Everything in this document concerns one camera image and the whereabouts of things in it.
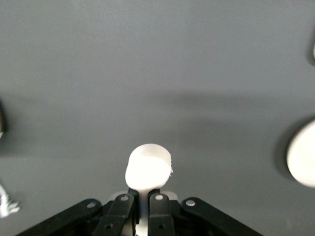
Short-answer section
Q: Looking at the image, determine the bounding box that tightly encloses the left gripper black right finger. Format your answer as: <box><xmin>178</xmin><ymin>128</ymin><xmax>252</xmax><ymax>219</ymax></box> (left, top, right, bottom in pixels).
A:
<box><xmin>147</xmin><ymin>193</ymin><xmax>264</xmax><ymax>236</ymax></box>

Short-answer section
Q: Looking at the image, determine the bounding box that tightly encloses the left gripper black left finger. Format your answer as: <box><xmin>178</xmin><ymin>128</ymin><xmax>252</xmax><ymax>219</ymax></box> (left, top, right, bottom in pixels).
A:
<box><xmin>14</xmin><ymin>193</ymin><xmax>136</xmax><ymax>236</ymax></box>

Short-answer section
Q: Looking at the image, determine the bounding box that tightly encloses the white steamed bun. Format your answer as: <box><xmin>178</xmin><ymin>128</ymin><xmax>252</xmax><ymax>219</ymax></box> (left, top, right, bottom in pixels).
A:
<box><xmin>125</xmin><ymin>144</ymin><xmax>174</xmax><ymax>192</ymax></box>

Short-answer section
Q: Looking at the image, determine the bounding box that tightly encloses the round cream plate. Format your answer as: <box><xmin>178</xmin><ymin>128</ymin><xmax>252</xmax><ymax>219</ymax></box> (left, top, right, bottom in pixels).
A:
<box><xmin>286</xmin><ymin>119</ymin><xmax>315</xmax><ymax>189</ymax></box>

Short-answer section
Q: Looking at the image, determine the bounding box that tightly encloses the thin white appliance cable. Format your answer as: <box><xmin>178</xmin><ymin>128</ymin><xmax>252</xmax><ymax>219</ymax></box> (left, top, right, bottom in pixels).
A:
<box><xmin>0</xmin><ymin>181</ymin><xmax>21</xmax><ymax>218</ymax></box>

